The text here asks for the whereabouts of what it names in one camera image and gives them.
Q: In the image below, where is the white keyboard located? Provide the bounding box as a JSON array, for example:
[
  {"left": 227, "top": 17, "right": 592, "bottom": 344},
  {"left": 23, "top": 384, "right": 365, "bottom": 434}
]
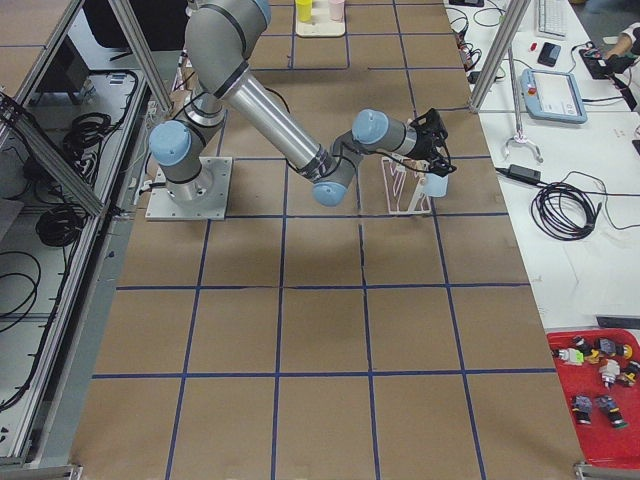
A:
[{"left": 535, "top": 0, "right": 567, "bottom": 40}]

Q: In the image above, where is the grabber reach tool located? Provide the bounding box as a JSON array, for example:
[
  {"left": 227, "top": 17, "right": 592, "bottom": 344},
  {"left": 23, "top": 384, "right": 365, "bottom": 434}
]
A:
[{"left": 501, "top": 0, "right": 544, "bottom": 164}]

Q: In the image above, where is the black power adapter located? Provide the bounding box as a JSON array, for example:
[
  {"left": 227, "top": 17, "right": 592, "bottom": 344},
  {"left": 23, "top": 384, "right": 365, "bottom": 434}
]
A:
[{"left": 507, "top": 164, "right": 541, "bottom": 185}]

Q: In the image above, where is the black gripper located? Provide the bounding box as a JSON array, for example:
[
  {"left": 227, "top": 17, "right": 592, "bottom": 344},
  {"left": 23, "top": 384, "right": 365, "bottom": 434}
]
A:
[{"left": 412, "top": 128, "right": 453, "bottom": 175}]

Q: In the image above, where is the light blue cup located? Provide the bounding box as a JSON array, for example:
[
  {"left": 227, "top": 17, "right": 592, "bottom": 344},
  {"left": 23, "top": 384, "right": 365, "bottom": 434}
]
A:
[{"left": 424, "top": 173, "right": 449, "bottom": 198}]

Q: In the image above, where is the coiled black cable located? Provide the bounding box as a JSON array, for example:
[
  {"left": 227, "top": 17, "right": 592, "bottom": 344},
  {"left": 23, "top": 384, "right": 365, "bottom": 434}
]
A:
[{"left": 530, "top": 171, "right": 608, "bottom": 243}]

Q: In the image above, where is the black smartphone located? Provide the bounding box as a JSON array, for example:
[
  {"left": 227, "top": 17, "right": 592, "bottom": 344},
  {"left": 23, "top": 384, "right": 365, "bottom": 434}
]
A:
[{"left": 537, "top": 42, "right": 561, "bottom": 68}]

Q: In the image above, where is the aluminium frame post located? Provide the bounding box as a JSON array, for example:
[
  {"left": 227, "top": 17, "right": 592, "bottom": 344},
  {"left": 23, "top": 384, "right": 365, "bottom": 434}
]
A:
[{"left": 469, "top": 0, "right": 530, "bottom": 113}]

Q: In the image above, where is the cream plastic tray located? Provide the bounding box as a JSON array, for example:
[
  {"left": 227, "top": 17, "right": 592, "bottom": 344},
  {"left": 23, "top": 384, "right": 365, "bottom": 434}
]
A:
[{"left": 295, "top": 9, "right": 346, "bottom": 38}]

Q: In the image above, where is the pink cup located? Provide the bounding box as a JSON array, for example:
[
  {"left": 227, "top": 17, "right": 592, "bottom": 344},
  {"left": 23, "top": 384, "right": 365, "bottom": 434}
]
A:
[{"left": 328, "top": 0, "right": 345, "bottom": 22}]

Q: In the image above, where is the teach pendant tablet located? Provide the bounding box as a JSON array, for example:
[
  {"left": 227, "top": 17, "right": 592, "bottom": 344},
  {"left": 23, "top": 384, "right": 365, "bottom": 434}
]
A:
[{"left": 520, "top": 68, "right": 587, "bottom": 124}]

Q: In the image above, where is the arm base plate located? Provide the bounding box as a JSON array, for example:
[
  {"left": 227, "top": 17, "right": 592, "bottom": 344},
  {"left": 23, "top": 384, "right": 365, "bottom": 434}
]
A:
[{"left": 146, "top": 156, "right": 233, "bottom": 221}]

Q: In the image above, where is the yellow cup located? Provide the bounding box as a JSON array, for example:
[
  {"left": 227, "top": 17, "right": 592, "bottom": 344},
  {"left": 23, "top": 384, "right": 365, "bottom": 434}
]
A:
[{"left": 295, "top": 0, "right": 313, "bottom": 23}]

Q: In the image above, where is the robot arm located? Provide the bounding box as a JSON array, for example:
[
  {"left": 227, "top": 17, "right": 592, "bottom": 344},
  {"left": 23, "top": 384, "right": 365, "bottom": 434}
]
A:
[{"left": 149, "top": 1, "right": 456, "bottom": 207}]

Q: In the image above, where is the white wire cup rack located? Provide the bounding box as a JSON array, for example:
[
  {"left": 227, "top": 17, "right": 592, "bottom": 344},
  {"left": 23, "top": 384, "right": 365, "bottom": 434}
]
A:
[{"left": 381, "top": 154, "right": 432, "bottom": 216}]

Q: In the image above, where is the red parts tray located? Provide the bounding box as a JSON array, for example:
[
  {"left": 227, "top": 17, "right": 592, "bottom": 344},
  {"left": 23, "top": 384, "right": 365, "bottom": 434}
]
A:
[{"left": 547, "top": 329, "right": 639, "bottom": 470}]

